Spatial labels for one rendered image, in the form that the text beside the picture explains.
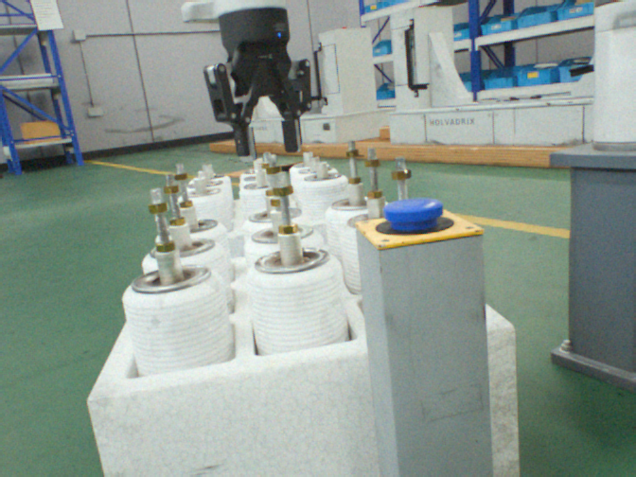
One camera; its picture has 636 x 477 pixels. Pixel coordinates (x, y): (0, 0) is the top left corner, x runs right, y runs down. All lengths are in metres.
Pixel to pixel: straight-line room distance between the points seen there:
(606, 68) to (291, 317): 0.49
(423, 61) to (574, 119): 1.03
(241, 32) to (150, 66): 6.41
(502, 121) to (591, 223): 2.02
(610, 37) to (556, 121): 1.85
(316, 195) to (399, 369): 0.71
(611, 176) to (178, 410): 0.56
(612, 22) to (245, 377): 0.57
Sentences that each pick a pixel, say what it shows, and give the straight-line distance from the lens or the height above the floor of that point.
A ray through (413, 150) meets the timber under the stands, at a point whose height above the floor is 0.06.
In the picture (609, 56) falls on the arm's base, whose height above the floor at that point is 0.41.
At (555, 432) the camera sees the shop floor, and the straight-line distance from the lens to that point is 0.74.
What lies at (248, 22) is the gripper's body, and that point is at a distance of 0.62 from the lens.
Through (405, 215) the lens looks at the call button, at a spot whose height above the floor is 0.33.
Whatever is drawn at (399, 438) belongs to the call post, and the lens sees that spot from 0.41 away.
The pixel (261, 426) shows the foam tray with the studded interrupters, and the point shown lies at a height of 0.12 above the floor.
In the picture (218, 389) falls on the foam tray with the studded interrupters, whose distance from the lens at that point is 0.52.
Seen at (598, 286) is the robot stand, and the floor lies 0.13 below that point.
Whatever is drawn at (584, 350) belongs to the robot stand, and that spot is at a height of 0.03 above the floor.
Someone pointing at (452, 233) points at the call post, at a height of 0.31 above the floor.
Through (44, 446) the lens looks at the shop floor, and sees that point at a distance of 0.87.
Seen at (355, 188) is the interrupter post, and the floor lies 0.28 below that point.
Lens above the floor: 0.41
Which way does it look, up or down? 15 degrees down
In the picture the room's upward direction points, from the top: 7 degrees counter-clockwise
